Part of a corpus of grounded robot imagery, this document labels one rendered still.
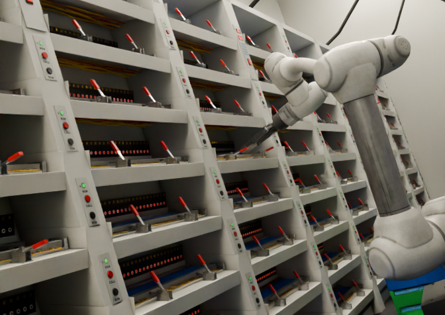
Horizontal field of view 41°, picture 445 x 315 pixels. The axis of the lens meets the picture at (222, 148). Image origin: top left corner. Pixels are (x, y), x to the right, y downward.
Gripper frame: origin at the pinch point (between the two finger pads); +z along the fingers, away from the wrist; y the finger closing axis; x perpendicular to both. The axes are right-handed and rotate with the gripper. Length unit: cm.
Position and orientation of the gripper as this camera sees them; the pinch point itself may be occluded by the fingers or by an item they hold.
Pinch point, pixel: (247, 146)
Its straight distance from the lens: 258.8
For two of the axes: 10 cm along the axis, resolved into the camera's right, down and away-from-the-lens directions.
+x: 5.2, 8.1, -2.5
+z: -7.3, 5.8, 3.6
